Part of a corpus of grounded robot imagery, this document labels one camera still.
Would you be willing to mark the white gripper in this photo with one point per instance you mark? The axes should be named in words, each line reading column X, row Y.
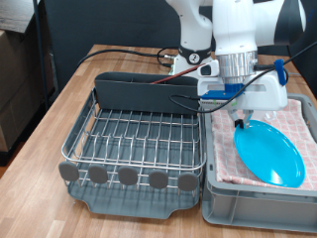
column 270, row 95

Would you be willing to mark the blue plastic plate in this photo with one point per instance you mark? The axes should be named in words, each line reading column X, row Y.
column 270, row 155

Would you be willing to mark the reddish brown wooden spoon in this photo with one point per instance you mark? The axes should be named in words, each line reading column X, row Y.
column 178, row 74

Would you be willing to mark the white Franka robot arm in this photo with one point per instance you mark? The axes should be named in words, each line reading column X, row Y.
column 234, row 29

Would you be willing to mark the pink checked dish towel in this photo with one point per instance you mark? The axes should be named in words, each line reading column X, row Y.
column 224, row 148

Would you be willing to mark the gray plastic crate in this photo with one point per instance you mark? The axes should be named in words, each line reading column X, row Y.
column 257, row 211

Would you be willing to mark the dark gray cutlery holder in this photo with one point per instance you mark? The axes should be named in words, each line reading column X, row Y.
column 148, row 95

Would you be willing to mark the gray plastic drain tray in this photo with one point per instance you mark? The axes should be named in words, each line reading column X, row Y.
column 132, row 205

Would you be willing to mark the dark fabric partition panel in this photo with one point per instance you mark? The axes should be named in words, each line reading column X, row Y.
column 115, row 23

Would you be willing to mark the black metal pole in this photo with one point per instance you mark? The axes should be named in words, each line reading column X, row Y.
column 39, row 49

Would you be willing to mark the cardboard box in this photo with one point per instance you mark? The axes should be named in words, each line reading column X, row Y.
column 20, row 89

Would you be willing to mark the dark wooden shelf board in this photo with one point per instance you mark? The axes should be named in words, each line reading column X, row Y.
column 15, row 13

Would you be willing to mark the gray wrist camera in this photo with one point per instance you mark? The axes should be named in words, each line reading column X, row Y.
column 214, row 103

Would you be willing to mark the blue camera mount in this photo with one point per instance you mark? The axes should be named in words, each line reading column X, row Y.
column 221, row 93

